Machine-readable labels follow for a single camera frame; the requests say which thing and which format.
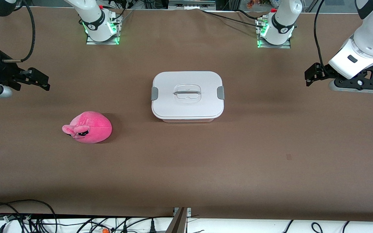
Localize pink plush toy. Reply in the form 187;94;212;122
62;111;113;144

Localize white box lid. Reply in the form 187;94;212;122
151;71;225;119

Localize clear plastic storage box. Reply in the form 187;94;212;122
160;117;217;123

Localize colourful background items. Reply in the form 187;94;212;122
246;0;272;9

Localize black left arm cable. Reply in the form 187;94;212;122
314;0;329;75

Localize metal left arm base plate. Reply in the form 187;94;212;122
256;18;291;49

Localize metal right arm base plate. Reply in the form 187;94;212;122
86;16;120;45

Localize black cable across table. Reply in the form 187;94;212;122
201;9;266;29

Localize black looped cable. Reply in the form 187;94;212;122
0;199;58;233

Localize aluminium frame profile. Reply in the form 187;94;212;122
165;207;192;233

